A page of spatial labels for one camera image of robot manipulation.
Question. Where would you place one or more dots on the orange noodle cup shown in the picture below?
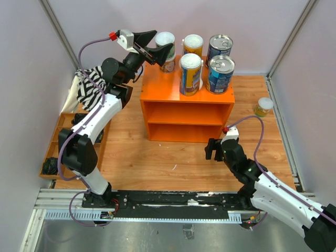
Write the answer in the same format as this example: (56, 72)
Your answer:
(168, 66)

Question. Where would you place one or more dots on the tall colourful can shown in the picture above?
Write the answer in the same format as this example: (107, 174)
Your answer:
(191, 74)

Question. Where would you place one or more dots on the tall yellow purple can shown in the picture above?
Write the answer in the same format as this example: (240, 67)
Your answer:
(192, 43)

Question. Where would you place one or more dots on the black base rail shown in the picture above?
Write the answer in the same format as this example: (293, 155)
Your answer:
(170, 205)

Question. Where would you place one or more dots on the wooden compartment tray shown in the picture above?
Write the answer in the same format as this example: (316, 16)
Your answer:
(67, 120)

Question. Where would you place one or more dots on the blue soup can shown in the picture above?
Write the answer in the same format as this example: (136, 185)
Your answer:
(220, 72)

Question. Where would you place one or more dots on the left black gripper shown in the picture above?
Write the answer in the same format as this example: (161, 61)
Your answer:
(158, 55)

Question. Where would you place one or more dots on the dark blue food can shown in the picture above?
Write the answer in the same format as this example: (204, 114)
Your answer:
(218, 45)

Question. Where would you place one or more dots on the white lid yellow jar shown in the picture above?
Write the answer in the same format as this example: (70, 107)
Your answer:
(263, 106)

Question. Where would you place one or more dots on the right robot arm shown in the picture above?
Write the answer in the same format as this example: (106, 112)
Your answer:
(264, 191)

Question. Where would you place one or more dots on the green white noodle cup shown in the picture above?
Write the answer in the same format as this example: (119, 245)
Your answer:
(164, 38)

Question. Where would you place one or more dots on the orange wooden shelf cabinet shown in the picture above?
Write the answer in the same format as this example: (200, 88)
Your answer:
(171, 116)

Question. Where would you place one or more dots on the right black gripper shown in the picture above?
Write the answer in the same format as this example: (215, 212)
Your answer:
(213, 144)

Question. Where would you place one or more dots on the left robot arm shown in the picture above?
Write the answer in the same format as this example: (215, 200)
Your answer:
(76, 150)

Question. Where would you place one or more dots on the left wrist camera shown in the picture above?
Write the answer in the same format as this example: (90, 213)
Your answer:
(126, 40)

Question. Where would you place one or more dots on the white cloth under stripes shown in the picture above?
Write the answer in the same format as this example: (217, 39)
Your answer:
(71, 102)

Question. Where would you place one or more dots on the black white striped cloth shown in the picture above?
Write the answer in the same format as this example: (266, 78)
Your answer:
(88, 94)

